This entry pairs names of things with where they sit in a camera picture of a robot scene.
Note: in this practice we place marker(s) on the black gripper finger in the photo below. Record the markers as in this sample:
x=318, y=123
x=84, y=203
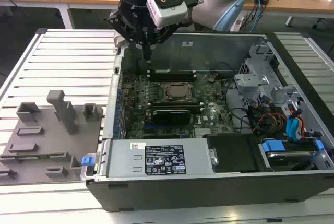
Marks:
x=163, y=34
x=122, y=24

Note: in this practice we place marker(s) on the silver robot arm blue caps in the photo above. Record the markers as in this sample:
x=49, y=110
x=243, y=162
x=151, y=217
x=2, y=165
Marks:
x=208, y=10

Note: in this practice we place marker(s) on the RAM slot white clips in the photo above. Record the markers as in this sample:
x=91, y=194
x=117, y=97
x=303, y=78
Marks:
x=172, y=72
x=172, y=77

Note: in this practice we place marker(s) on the silver CPU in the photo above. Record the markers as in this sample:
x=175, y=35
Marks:
x=180, y=91

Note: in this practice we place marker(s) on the silver coin cell battery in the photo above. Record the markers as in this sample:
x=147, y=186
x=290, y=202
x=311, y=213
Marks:
x=212, y=79

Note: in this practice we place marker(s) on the CPU socket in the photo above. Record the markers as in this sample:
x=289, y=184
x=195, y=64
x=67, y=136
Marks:
x=180, y=99

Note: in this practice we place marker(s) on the white power strip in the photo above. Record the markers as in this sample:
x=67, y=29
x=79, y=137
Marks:
x=237, y=23

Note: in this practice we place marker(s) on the green motherboard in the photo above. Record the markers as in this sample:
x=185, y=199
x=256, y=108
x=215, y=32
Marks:
x=208, y=98

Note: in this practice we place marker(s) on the black graphics card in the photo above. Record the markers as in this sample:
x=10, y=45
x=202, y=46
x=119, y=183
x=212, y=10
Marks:
x=172, y=117

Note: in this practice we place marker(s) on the silver metal drive cage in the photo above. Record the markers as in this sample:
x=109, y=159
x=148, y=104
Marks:
x=250, y=83

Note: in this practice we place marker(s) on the silver finned chipset heatsink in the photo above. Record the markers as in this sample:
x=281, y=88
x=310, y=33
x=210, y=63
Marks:
x=203, y=133

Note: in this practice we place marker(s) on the grey power supply unit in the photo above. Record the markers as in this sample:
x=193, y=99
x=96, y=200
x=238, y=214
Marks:
x=125, y=156

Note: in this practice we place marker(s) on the grey plastic parts rack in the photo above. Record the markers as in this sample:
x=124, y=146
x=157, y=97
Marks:
x=52, y=140

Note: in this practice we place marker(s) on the black drive bay cover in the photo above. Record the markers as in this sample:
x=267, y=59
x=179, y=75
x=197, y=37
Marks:
x=232, y=153

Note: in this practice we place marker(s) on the blue case release latch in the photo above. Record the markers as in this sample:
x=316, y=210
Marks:
x=87, y=161

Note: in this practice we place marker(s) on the hard disk in blue carrier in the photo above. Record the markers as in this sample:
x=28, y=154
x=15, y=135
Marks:
x=272, y=147

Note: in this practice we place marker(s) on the black and grey PC case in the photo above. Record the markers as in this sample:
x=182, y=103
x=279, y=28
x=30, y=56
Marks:
x=182, y=195

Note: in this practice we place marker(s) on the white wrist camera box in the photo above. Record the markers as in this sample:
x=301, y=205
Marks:
x=169, y=12

